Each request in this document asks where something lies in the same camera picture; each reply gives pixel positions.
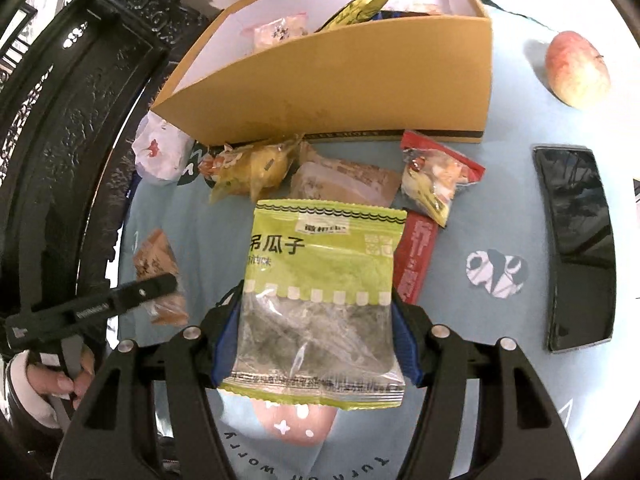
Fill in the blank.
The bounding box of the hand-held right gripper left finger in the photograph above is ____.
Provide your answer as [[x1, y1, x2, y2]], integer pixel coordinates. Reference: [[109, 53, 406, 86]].
[[52, 280, 246, 480]]

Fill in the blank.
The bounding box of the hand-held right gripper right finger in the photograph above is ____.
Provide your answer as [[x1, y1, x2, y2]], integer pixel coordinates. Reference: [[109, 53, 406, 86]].
[[390, 285, 576, 480]]

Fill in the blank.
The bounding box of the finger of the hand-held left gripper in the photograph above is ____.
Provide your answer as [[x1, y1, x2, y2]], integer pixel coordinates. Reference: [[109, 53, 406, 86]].
[[107, 273, 179, 311]]

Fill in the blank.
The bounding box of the small brown snack packet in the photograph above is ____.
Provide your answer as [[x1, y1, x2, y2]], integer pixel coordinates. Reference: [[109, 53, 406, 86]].
[[132, 228, 190, 327]]

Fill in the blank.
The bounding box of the green seed snack packet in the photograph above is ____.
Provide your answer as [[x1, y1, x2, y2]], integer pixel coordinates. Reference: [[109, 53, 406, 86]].
[[220, 198, 407, 409]]

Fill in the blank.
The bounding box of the brown cardboard box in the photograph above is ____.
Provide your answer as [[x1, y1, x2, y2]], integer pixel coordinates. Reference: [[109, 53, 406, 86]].
[[150, 0, 493, 147]]

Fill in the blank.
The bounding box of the person's left forearm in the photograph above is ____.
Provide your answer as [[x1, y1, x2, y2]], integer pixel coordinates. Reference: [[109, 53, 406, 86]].
[[0, 350, 61, 431]]

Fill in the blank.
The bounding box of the person's left hand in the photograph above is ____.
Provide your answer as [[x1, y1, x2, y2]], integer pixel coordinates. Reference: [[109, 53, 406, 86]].
[[25, 342, 97, 413]]

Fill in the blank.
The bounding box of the red strip snack packet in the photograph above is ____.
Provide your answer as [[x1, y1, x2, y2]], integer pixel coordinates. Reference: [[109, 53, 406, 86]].
[[392, 210, 440, 306]]

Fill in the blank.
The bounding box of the white packet with red flower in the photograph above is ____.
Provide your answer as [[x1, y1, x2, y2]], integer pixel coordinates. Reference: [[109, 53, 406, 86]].
[[132, 110, 193, 186]]

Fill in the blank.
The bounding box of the orange candy wrapper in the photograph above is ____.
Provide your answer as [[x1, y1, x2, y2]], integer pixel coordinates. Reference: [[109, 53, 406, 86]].
[[197, 144, 236, 181]]

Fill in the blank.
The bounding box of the light blue printed tablecloth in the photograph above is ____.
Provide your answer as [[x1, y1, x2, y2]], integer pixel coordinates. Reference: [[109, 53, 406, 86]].
[[107, 0, 640, 480]]

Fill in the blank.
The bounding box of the red mixed snack packet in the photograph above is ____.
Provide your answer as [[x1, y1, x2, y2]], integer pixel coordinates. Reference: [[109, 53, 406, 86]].
[[399, 130, 487, 228]]

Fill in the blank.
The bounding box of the brown pastry packet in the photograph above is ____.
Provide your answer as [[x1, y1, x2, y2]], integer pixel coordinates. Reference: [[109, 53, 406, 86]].
[[290, 142, 403, 208]]

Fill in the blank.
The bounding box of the dark carved wooden furniture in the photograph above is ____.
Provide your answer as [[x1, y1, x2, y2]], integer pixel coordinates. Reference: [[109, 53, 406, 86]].
[[0, 0, 221, 351]]

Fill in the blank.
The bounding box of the black phone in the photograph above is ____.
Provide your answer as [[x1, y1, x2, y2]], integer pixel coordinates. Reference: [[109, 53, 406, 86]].
[[531, 145, 616, 354]]

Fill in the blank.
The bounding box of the pink white snack packet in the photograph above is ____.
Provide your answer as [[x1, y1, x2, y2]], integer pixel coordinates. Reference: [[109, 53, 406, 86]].
[[243, 14, 311, 51]]

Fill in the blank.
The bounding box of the red yellow apple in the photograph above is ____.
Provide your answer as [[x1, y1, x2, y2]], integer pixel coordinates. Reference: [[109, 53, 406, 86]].
[[544, 31, 612, 109]]

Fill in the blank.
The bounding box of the yellow green snack packet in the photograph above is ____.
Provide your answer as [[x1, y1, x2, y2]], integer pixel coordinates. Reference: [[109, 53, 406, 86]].
[[320, 0, 393, 31]]

